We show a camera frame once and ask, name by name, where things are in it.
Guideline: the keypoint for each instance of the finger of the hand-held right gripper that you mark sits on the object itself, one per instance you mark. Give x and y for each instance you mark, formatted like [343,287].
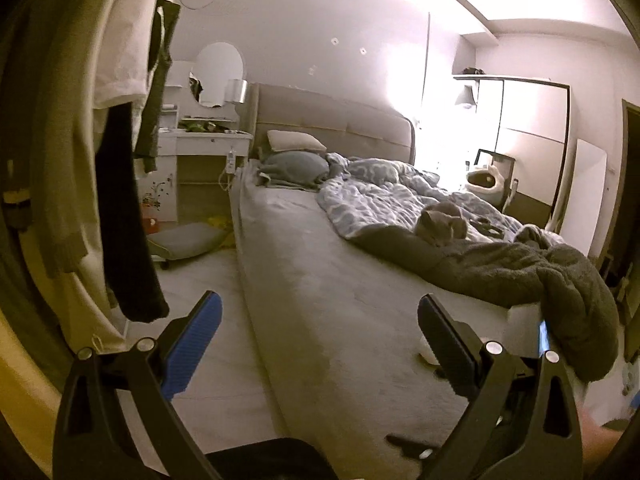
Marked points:
[420,452]

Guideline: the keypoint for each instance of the oval wall mirror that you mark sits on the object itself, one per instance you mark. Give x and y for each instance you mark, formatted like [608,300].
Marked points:
[217,75]

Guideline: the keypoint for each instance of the white leaning board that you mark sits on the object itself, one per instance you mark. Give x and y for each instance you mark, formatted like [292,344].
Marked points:
[587,195]

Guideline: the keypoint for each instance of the white lampshade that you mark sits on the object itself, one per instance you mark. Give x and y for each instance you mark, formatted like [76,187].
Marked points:
[465,97]

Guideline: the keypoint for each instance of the sliding door wardrobe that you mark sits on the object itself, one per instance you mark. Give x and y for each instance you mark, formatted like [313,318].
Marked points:
[530,125]

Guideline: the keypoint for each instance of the white hanging shirt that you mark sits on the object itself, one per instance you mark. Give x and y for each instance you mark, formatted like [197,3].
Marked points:
[127,60]

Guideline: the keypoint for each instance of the pile of small cosmetics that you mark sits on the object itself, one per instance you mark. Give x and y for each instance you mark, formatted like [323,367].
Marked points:
[207,126]

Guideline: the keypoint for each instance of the blue patterned duvet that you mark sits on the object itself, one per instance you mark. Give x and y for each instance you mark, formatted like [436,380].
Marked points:
[380,195]

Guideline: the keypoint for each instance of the white cat carrier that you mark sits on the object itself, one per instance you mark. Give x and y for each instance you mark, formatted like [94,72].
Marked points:
[482,180]

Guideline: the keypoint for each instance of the grey upholstered bed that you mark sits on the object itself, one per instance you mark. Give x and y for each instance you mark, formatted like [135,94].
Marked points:
[325,285]

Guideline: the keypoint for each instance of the grey cat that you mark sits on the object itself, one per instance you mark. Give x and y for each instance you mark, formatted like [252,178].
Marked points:
[440,225]

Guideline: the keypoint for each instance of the dark grey fleece blanket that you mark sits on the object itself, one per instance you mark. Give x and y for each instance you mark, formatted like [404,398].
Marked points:
[525,270]

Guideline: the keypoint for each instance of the beige hanging sweater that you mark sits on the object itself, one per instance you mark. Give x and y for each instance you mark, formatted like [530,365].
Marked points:
[70,135]

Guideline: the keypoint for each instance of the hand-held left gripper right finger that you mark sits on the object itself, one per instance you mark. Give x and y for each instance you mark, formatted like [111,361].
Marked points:
[447,340]

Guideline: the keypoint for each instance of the grey-blue pillow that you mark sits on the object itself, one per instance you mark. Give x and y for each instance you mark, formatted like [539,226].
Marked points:
[295,167]

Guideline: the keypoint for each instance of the yellow cloth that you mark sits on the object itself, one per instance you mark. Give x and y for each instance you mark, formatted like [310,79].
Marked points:
[220,225]

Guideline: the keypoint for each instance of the person's right forearm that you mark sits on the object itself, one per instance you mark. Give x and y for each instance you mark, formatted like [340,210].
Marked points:
[600,445]

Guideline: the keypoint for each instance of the black framed panel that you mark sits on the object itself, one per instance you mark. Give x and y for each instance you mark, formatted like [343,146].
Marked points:
[505,160]

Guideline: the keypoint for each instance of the white pillow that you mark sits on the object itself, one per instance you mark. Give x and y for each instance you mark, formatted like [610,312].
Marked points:
[295,140]

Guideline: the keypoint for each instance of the cream hanging garment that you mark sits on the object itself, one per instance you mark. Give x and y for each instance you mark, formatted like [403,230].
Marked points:
[95,310]

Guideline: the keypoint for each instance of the black hanging garment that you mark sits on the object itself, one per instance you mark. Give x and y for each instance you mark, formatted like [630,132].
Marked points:
[130,220]

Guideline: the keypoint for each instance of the grey floor cushion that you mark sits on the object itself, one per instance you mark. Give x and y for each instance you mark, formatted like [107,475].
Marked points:
[182,240]

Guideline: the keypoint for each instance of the white power strip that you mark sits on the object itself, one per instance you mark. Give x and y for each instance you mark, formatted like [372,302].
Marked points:
[231,160]

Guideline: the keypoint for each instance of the green hanging garment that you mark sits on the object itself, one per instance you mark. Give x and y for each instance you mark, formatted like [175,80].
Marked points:
[160,90]

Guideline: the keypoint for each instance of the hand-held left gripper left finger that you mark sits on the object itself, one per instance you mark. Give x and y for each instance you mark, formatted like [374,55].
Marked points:
[192,340]

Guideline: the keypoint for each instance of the white dressing table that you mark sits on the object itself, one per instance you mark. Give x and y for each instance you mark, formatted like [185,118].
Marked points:
[200,145]

